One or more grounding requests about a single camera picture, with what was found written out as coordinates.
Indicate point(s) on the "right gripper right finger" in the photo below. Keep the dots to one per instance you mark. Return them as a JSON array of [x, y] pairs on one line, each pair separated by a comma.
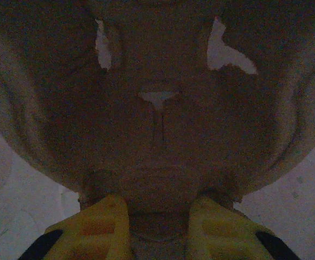
[[222, 233]]

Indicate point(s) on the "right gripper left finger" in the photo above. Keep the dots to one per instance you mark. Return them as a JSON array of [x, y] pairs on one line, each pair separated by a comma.
[[92, 230]]

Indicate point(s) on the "brown pulp cup carrier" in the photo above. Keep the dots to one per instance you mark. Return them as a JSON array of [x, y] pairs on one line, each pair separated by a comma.
[[157, 135]]

